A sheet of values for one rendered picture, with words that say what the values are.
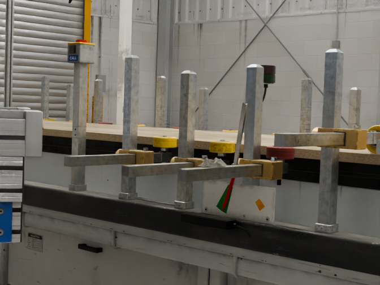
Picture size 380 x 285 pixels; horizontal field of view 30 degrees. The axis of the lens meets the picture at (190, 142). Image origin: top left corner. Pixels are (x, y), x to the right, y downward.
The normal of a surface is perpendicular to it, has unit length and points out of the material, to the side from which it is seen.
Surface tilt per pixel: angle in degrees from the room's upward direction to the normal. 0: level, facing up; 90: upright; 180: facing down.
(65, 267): 90
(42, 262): 88
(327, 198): 90
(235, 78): 90
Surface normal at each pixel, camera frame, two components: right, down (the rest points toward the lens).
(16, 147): 0.26, 0.06
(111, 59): 0.71, 0.06
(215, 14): -0.70, 0.01
